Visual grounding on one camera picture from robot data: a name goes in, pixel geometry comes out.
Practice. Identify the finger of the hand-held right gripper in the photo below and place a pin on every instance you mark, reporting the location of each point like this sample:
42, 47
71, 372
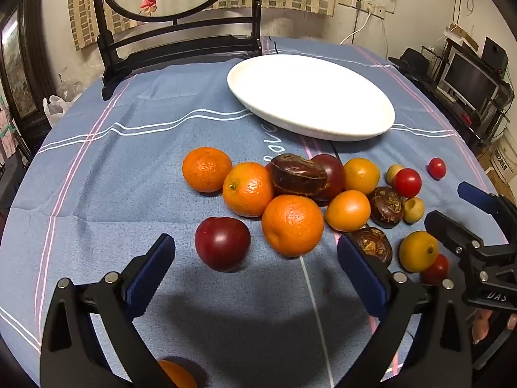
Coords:
476, 196
450, 232

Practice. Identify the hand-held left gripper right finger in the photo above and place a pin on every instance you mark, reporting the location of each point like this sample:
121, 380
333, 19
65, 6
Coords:
359, 270

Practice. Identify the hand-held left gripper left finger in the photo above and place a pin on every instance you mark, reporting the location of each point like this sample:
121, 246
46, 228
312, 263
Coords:
155, 260

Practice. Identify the small brown water chestnut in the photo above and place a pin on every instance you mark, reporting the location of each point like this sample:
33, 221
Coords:
387, 207
373, 244

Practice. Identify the small smooth yellow orange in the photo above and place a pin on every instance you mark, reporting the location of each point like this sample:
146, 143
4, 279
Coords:
419, 250

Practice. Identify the red cherry tomato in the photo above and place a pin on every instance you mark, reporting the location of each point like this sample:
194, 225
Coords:
437, 168
408, 182
437, 270

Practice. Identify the small green jujube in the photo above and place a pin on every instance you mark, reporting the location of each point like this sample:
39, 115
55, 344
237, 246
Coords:
393, 173
414, 210

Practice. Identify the dark red plum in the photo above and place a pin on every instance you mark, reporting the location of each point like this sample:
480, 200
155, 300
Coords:
222, 243
334, 173

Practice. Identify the tangerine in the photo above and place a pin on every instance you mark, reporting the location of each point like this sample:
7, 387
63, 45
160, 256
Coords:
293, 226
177, 375
206, 169
247, 189

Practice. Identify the large brown water chestnut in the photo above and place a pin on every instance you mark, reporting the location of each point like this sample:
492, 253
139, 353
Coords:
298, 174

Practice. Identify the white oval plate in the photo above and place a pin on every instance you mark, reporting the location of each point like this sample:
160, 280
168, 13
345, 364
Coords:
311, 95

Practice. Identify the person's right hand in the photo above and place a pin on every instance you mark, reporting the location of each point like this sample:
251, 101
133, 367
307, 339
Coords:
480, 325

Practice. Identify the cardboard box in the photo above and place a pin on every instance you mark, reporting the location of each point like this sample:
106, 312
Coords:
503, 161

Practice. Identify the blue striped tablecloth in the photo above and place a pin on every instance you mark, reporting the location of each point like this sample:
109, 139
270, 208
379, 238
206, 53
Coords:
121, 169

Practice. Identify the computer monitor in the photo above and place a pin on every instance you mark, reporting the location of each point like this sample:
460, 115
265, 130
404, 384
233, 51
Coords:
468, 81

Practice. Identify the black speaker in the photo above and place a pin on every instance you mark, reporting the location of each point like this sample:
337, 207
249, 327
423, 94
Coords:
494, 53

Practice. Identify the black hat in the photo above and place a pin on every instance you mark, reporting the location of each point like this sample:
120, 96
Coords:
410, 60

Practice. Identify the white plastic bag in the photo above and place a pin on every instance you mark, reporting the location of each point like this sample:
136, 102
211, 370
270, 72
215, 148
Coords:
56, 109

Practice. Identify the round embroidered screen stand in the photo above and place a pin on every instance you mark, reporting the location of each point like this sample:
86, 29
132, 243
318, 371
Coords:
177, 42

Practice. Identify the dark framed painting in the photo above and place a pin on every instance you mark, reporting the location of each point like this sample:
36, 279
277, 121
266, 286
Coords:
20, 72

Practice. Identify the white wall sockets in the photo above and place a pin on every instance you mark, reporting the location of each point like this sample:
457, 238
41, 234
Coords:
363, 6

